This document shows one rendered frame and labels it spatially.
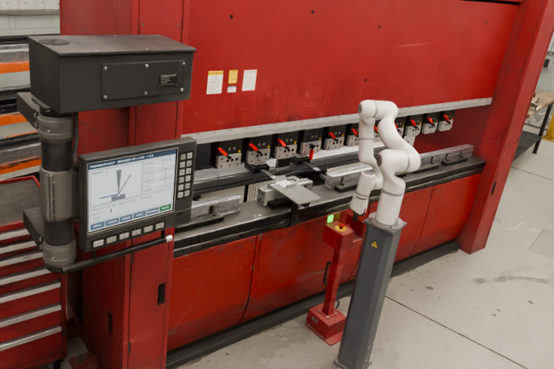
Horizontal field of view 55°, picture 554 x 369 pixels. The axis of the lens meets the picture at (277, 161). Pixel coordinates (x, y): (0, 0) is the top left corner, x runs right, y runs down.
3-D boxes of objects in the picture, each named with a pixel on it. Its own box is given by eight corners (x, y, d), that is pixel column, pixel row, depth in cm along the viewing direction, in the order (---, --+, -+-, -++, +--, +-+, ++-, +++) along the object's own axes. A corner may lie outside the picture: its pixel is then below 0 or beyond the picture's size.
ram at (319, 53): (158, 149, 258) (166, -24, 229) (150, 143, 264) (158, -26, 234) (490, 104, 442) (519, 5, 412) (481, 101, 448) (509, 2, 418)
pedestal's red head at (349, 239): (340, 253, 323) (345, 226, 317) (321, 240, 334) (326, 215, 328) (361, 245, 336) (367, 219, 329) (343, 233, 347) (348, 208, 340)
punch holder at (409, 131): (406, 137, 384) (411, 115, 377) (396, 133, 389) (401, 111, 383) (419, 135, 393) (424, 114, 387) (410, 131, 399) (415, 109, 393)
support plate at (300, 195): (298, 205, 301) (298, 203, 301) (269, 186, 320) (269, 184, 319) (321, 199, 312) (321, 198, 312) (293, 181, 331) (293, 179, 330)
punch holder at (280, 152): (275, 160, 310) (279, 133, 304) (266, 155, 316) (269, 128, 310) (295, 156, 319) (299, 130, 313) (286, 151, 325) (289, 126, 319)
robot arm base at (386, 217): (408, 222, 297) (415, 193, 290) (393, 234, 282) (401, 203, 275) (377, 210, 307) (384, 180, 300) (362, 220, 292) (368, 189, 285)
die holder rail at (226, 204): (161, 230, 280) (162, 214, 276) (157, 225, 284) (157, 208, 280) (240, 211, 310) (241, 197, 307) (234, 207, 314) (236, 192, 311)
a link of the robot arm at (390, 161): (407, 196, 284) (418, 155, 275) (376, 196, 279) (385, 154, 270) (397, 186, 295) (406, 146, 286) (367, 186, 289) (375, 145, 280)
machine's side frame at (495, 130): (470, 255, 477) (552, -13, 391) (396, 213, 536) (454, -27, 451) (485, 248, 492) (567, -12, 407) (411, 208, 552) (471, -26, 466)
